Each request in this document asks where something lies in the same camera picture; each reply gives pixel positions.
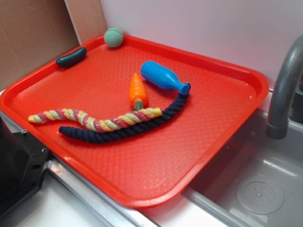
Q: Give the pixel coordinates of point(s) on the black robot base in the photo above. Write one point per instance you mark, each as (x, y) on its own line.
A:
(23, 161)

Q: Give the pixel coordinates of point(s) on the orange toy carrot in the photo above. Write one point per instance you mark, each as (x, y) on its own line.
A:
(138, 97)

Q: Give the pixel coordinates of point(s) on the blue toy bottle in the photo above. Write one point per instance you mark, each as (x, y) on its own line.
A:
(163, 78)

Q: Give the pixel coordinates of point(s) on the red plastic tray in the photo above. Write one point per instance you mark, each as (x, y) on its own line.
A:
(155, 166)

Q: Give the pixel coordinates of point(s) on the green knitted ball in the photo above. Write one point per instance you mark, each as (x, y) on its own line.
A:
(113, 37)

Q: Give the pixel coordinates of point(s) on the dark green toy cucumber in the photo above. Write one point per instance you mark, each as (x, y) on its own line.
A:
(72, 58)

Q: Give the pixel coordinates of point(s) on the grey plastic sink basin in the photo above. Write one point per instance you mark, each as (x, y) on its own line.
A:
(254, 181)

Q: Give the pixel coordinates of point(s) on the grey plastic faucet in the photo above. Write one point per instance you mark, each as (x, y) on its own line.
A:
(287, 98)

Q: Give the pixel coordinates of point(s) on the brown cardboard panel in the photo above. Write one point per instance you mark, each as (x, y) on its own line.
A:
(35, 32)

